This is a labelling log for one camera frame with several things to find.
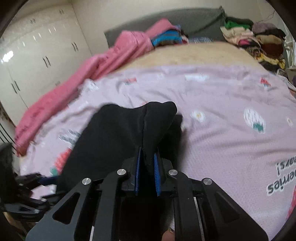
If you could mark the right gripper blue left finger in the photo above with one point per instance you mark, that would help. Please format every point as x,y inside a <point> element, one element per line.
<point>137,169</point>

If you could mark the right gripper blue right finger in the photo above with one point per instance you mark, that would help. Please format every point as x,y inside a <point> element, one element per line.
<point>157,175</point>

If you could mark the black sweater with orange cuffs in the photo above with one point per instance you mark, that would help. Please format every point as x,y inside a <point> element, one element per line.
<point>115,134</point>

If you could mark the pile of folded clothes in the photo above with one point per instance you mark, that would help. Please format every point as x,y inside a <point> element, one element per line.
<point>263,41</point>

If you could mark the person's right hand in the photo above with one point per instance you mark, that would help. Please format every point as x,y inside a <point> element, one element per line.
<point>169,235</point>

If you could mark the lilac strawberry print bedsheet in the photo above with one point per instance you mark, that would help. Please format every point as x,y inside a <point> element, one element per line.
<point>238,129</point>

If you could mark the beige mattress cover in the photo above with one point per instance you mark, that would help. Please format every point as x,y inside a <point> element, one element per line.
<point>214,53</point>

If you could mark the pink and teal pillow stack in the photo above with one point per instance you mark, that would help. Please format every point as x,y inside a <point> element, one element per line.
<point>170,37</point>

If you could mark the white glossy wardrobe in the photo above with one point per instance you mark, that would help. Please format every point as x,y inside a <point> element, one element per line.
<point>40,49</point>

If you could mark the dark grey headboard cover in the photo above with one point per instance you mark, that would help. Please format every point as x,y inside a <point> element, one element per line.
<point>195,22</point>

